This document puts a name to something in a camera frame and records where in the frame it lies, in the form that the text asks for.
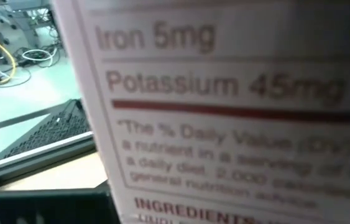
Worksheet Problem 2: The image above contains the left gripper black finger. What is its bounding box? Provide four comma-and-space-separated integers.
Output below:
0, 180, 122, 224

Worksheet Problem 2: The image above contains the pink strawberry yogurt cereal box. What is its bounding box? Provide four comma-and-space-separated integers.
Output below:
52, 0, 350, 224

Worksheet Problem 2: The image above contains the coiled white cable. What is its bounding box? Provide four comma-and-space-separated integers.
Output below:
21, 48, 58, 68

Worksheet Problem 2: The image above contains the black computer keyboard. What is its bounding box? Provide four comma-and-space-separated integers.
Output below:
0, 98, 94, 177

